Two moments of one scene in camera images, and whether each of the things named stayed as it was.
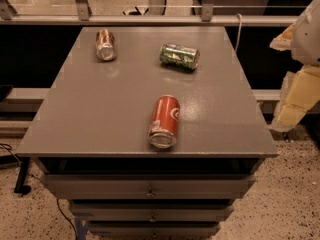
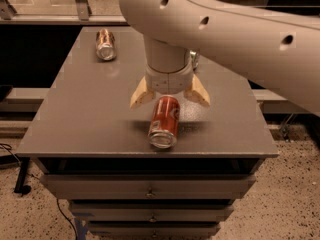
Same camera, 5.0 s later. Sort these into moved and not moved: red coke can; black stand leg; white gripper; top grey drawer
Moved: white gripper
Not moved: red coke can; top grey drawer; black stand leg
